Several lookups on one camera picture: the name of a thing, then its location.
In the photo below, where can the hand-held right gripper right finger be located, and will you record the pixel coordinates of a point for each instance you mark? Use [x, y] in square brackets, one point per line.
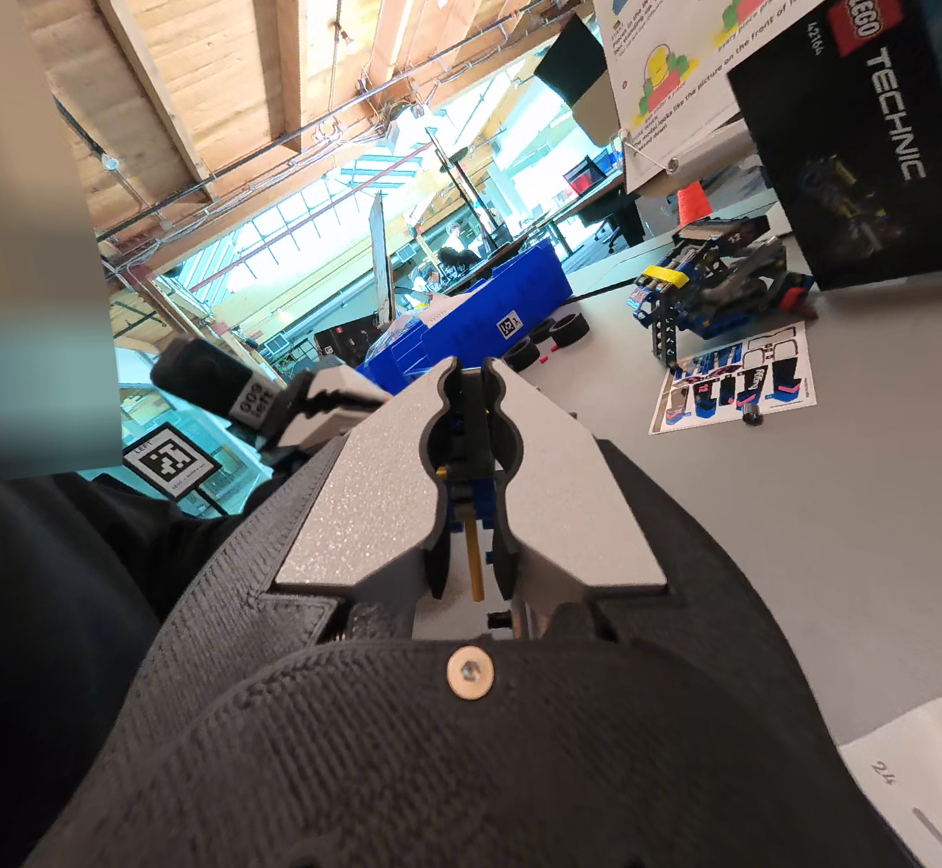
[589, 507]

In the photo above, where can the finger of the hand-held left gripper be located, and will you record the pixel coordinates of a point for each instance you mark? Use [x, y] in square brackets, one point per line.
[349, 386]
[324, 430]

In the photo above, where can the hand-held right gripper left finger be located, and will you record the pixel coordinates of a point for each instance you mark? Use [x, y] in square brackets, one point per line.
[360, 500]

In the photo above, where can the blue grey lego sub-assembly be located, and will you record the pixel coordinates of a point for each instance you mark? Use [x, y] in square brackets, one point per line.
[478, 507]

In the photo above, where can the black rubber lego tyre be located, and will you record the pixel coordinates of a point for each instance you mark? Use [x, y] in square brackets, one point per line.
[522, 355]
[543, 331]
[570, 329]

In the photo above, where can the lego sticker sheet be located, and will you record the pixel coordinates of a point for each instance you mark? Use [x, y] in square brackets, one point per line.
[736, 382]

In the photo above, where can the partly built lego buggy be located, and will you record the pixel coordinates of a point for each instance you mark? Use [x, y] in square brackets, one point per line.
[706, 294]

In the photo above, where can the lego instruction booklet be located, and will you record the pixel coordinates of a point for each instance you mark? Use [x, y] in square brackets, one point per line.
[898, 772]

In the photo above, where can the lego set cardboard box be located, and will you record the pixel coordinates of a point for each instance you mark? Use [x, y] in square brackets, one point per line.
[846, 184]

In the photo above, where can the clear plastic bag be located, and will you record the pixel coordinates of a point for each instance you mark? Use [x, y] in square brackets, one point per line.
[397, 335]

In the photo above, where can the black white marker sign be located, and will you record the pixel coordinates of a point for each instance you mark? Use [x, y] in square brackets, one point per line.
[171, 460]

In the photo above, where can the white paper packet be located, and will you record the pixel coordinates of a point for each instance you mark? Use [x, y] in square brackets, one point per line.
[445, 310]

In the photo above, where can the white standing panel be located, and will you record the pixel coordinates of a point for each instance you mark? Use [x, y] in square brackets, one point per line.
[381, 265]

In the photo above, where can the blue storage bin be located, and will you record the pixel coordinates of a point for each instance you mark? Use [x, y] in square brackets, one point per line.
[471, 324]

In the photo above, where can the person's dark clothed torso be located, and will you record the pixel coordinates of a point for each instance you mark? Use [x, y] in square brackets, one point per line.
[73, 625]

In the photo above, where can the orange traffic cone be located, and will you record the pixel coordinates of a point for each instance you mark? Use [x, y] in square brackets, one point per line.
[693, 206]

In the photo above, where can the white sheet holder bar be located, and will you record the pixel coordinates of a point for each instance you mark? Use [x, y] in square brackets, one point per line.
[692, 162]

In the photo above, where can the printed instruction sheet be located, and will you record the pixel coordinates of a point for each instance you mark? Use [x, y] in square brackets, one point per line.
[699, 0]

